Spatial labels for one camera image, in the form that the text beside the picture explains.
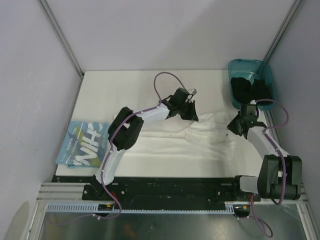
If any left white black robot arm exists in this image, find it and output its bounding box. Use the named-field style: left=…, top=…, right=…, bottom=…
left=90, top=87, right=199, bottom=200

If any teal plastic bin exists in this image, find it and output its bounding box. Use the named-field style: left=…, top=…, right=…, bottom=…
left=228, top=59, right=278, bottom=110

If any folded blue printed t shirt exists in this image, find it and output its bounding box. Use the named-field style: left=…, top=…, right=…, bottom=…
left=55, top=121, right=109, bottom=168

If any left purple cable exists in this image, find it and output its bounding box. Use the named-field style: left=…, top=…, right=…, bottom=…
left=99, top=72, right=188, bottom=221

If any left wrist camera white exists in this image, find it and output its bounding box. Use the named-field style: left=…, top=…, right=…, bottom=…
left=187, top=88, right=197, bottom=96

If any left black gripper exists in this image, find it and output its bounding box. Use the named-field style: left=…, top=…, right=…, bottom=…
left=177, top=100, right=199, bottom=122

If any black t shirt in bin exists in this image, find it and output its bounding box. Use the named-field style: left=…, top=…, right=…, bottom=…
left=230, top=77, right=273, bottom=104

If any grey slotted cable duct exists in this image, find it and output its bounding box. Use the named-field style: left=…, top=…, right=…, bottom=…
left=44, top=201, right=236, bottom=215

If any white t shirt flower print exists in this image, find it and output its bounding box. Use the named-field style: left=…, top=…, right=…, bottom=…
left=124, top=111, right=236, bottom=162

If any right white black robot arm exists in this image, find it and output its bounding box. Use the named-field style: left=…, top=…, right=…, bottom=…
left=227, top=104, right=302, bottom=205

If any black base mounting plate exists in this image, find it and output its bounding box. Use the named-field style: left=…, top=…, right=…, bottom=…
left=82, top=176, right=253, bottom=207

